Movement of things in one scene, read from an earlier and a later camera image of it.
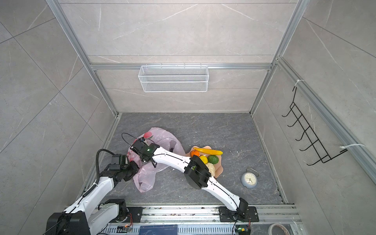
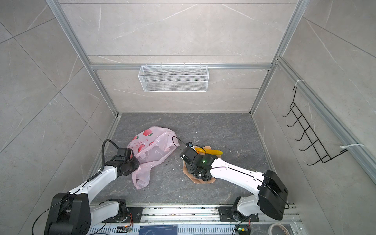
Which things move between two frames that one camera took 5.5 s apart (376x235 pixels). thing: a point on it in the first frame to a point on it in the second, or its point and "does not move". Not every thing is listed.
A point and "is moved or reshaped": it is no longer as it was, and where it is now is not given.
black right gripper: (142, 158) to (189, 168)
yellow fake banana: (209, 152) does not move
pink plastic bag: (144, 179) is moved or reshaped
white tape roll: (274, 224) does not move
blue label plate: (170, 229) does not move
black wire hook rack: (310, 131) does not move
